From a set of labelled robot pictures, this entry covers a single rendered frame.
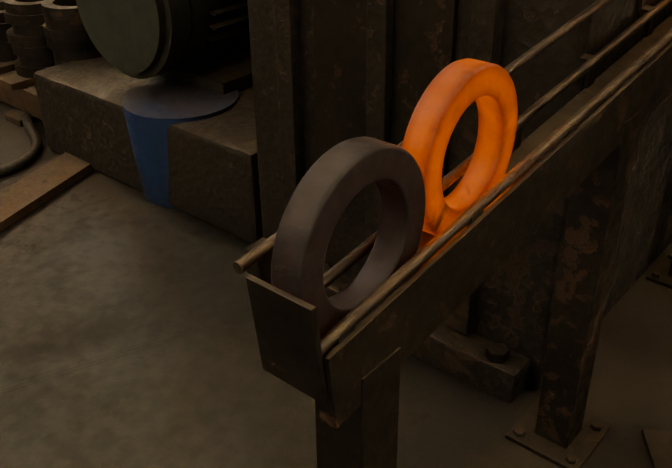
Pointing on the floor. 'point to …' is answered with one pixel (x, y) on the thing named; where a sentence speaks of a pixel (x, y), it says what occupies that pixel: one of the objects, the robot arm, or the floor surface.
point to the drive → (104, 88)
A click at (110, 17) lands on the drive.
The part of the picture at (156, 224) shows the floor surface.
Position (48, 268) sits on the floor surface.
